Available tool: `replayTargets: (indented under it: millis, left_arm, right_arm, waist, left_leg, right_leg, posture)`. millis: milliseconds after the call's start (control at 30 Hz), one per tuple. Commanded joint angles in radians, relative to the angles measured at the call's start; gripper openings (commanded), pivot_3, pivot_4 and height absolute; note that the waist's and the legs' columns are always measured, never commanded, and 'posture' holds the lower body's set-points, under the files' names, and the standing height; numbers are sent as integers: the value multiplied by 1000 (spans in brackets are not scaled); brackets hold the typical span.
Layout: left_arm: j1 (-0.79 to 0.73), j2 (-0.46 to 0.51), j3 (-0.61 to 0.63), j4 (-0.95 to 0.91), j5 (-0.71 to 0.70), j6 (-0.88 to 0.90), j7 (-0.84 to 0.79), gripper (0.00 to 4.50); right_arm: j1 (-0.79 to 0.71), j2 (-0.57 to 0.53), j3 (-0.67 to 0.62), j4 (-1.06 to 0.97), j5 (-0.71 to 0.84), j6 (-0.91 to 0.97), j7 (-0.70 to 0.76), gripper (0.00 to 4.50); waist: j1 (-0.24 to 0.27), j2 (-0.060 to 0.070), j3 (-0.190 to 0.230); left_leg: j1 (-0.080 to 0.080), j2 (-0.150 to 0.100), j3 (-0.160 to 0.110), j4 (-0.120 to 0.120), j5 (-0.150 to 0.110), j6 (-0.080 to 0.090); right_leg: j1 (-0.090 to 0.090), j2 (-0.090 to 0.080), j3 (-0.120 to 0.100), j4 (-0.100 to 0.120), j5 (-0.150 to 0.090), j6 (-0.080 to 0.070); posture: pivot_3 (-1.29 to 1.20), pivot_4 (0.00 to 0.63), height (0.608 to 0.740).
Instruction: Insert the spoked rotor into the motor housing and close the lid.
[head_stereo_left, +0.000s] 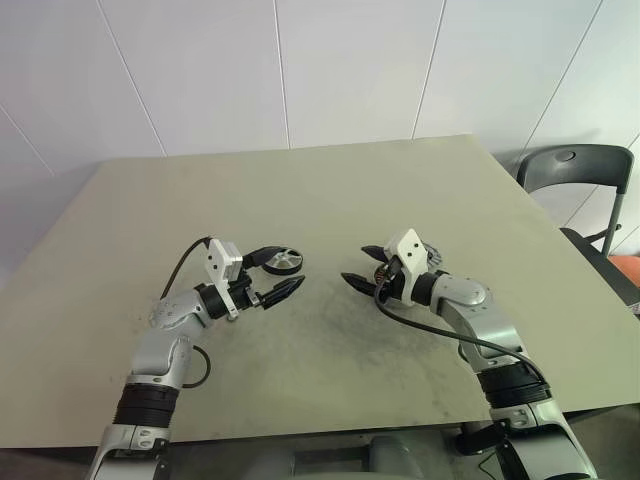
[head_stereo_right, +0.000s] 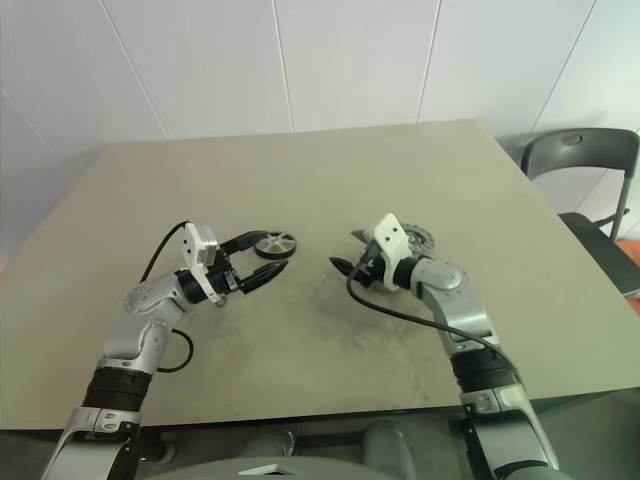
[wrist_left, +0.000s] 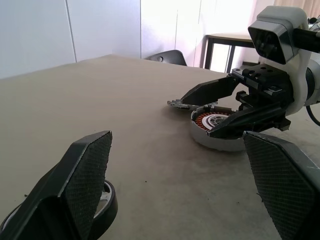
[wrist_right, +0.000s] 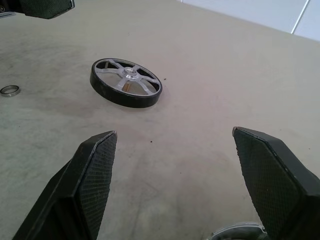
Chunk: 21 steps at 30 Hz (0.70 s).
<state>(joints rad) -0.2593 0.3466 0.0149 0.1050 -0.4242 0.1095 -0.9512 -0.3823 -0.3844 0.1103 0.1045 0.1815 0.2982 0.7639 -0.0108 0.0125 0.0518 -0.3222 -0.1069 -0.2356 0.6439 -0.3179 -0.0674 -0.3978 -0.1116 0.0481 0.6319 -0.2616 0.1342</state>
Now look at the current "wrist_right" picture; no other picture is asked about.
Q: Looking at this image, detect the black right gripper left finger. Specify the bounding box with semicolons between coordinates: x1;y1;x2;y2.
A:
12;130;118;240

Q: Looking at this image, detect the black-rimmed silver spoked rotor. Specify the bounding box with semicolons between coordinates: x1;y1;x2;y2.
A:
89;57;163;110

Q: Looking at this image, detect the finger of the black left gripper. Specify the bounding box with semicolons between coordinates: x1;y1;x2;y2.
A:
18;0;76;20

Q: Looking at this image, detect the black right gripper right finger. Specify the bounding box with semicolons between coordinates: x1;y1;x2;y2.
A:
231;126;320;240

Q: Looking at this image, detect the small silver metal ring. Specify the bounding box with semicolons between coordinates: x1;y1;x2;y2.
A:
0;85;21;97

